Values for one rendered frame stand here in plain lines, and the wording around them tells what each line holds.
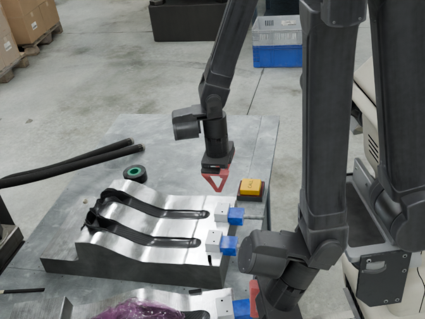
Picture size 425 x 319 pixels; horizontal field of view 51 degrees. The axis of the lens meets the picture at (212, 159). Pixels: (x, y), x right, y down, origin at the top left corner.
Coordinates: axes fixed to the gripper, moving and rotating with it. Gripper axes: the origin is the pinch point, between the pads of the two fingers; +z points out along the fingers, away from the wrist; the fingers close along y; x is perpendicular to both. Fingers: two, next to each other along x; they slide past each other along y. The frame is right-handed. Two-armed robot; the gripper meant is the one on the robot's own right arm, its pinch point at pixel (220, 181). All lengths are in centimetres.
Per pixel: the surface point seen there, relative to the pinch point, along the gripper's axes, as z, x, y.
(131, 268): 16.2, -21.6, 17.5
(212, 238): 9.3, -0.7, 11.3
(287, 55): 89, -1, -299
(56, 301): 10.5, -32.5, 33.5
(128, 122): 22, -54, -64
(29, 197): 103, -154, -102
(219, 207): 9.3, -1.1, -0.4
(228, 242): 10.6, 3.2, 10.9
